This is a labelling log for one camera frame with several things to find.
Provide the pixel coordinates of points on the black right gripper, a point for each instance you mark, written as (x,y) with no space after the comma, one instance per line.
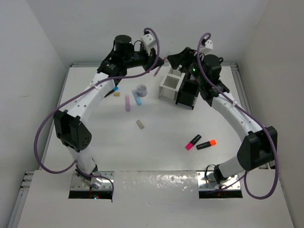
(184,58)

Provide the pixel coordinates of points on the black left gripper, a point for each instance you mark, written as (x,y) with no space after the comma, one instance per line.
(148,60)

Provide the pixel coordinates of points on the blue and black highlighter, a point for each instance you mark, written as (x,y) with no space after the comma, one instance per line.
(112,91)

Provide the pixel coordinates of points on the double-ended pink blue marker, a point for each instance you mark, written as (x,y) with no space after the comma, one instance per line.
(156,72)

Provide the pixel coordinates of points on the pastel pink highlighter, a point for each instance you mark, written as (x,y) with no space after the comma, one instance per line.
(127,103)

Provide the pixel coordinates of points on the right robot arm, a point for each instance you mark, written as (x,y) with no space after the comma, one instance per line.
(258,142)

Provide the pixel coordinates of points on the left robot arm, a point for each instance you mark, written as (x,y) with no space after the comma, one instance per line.
(71,124)

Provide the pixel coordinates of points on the black slotted organizer container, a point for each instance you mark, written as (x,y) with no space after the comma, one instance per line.
(188,91)

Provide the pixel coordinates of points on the clear jar of paperclips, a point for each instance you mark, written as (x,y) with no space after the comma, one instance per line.
(141,90)

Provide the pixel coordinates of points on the white slotted organizer container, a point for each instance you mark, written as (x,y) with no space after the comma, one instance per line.
(171,83)

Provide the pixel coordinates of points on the pastel blue highlighter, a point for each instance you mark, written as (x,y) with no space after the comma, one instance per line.
(136,97)

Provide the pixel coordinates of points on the white dirty eraser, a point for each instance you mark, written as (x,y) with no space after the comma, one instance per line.
(140,124)

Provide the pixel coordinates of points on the orange and black highlighter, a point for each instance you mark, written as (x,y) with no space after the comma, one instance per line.
(206,144)

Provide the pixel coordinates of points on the pink and black highlighter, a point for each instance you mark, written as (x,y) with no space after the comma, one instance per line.
(193,142)

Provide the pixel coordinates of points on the white front panel board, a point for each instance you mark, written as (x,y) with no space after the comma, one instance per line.
(147,200)

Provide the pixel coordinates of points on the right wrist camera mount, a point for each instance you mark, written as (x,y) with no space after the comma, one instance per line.
(207,47)

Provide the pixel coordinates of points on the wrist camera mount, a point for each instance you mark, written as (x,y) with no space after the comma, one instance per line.
(207,47)
(149,41)

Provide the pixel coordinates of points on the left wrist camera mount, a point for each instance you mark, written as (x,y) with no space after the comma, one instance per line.
(149,41)

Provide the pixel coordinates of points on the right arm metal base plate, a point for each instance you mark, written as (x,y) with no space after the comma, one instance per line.
(206,182)

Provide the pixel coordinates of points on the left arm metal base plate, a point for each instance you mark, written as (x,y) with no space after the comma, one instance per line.
(101,183)

